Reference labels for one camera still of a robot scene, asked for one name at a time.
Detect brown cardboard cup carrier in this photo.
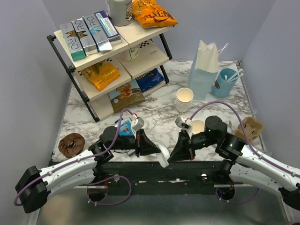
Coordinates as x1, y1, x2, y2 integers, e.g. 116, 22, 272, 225
232, 116, 264, 144

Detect blue cup with stirrers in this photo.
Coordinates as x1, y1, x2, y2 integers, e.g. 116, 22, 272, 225
212, 68, 237, 98

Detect stack of paper cups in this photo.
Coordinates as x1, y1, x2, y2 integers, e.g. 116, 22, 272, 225
175, 88, 194, 113

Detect blue razor package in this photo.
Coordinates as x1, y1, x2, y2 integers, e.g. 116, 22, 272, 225
114, 118, 136, 157

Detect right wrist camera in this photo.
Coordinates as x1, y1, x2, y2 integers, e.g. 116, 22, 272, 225
175, 117, 192, 137

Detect stack of white lids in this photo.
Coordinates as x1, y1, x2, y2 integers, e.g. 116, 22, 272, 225
153, 140, 170, 168

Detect light blue paper bag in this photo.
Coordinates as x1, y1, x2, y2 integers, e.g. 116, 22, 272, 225
188, 40, 228, 100

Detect single paper cup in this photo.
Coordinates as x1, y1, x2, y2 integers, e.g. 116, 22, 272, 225
192, 120, 205, 135

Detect grey printed mug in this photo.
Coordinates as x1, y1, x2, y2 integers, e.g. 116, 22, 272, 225
105, 0, 133, 26

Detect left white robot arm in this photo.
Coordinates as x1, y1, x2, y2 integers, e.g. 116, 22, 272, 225
14, 126, 161, 213

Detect teal R.O carton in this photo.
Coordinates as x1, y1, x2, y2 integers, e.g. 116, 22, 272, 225
60, 22, 86, 61

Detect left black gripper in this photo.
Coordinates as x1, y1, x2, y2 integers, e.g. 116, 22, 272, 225
109, 129, 161, 158

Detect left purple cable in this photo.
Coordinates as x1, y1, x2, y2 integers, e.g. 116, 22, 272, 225
13, 108, 135, 207

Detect orange chip bag top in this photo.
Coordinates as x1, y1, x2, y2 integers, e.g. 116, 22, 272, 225
132, 0, 178, 28

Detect yellow snack bag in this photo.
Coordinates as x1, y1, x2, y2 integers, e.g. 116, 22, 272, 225
81, 61, 120, 91

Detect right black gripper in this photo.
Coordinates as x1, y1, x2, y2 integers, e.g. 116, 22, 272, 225
167, 128, 218, 160

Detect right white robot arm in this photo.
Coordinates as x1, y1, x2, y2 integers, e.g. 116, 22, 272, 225
168, 116, 300, 210

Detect brown and blue snack bag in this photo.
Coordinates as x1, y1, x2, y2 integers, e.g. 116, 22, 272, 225
109, 79, 146, 113

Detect black and cream shelf rack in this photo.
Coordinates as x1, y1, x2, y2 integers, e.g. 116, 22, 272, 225
47, 21, 172, 122

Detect purple and white box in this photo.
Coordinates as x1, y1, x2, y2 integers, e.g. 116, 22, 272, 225
94, 10, 122, 46

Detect blue R.O carton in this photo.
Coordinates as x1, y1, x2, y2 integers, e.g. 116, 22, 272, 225
83, 14, 113, 53

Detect white bowl on shelf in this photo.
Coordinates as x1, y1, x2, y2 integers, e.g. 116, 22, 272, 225
120, 45, 139, 62

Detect silver R.O carton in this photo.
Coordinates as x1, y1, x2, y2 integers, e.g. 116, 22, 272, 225
71, 18, 98, 56

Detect blue chip bag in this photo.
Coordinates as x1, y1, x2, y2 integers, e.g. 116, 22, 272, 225
135, 68, 165, 92

